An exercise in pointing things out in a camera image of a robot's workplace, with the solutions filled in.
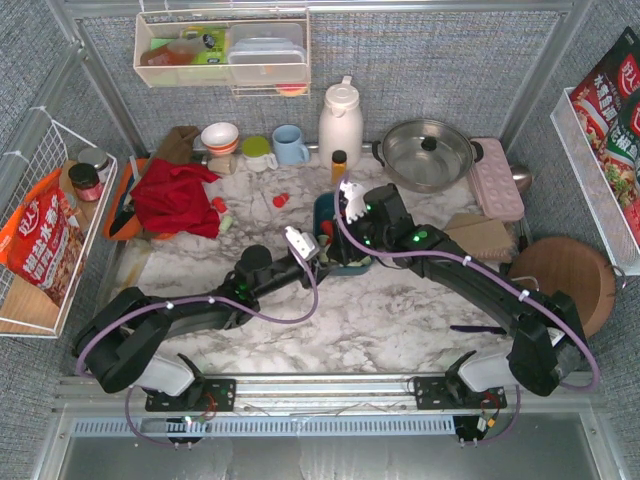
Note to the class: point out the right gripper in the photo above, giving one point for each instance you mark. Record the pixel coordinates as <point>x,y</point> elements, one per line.
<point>345,242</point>

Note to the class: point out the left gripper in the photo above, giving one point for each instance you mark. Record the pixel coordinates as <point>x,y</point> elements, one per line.
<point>310,263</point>

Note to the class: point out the teal storage basket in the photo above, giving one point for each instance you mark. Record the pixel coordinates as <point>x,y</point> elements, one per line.
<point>323,210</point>

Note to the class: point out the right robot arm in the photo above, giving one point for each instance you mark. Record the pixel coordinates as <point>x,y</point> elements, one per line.
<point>549,346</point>

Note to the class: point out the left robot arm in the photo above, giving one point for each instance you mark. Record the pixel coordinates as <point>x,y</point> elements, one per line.
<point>119,347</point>

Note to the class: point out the orange juice bottle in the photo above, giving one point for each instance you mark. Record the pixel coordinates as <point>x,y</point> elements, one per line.
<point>338,165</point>

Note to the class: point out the steel pot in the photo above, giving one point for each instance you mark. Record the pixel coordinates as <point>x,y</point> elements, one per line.
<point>426,156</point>

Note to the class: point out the white thermos jug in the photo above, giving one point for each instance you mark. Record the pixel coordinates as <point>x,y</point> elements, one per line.
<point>341,124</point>

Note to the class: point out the green lidded cup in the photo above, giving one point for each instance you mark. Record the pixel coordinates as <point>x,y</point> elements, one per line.
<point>257,154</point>

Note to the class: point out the blue mug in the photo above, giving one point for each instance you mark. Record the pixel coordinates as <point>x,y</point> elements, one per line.
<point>289,147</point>

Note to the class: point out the brown cardboard sheet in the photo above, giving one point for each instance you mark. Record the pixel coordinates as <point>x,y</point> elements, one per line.
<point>481,237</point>

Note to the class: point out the pink egg tray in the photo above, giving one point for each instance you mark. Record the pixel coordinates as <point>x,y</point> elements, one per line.
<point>492,184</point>

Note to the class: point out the white orange bowl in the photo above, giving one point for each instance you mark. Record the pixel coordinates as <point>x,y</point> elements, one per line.
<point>220,138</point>

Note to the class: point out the red cloth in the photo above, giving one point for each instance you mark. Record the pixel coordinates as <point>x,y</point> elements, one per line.
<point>171,198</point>

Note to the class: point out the olive brown cloth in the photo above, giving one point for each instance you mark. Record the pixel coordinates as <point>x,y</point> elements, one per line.
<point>177,146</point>

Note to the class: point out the orange tray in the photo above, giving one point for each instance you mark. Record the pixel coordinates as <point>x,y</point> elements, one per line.
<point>123,201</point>

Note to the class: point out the black knife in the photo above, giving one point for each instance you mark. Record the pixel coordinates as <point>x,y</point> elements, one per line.
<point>120,220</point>

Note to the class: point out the round wooden board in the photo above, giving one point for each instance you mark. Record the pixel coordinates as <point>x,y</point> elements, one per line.
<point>574,268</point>

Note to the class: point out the clear plastic food box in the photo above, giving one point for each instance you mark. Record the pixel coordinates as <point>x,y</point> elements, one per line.
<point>267,53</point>

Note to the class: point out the green drink bottle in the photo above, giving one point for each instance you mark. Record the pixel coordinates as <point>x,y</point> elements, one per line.
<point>214,40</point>

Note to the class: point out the metal lid jar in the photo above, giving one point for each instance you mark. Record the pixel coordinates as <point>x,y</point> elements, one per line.
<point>97,158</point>

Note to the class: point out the dark lid jar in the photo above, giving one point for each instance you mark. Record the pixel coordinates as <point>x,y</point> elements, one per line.
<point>85,182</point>

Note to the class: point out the white mesh rack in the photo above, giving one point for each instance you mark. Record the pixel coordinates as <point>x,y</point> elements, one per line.
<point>611,225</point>

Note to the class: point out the red snack bag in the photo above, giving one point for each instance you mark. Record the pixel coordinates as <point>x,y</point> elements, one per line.
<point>41,242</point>

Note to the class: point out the red seasoning packet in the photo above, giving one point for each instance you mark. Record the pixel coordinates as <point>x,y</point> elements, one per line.
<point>606,103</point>

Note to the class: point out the clear wall shelf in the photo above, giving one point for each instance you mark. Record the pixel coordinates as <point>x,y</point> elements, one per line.
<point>163,59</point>

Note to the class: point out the white wire basket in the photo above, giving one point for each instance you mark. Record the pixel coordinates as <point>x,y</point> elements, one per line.
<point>26,311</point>

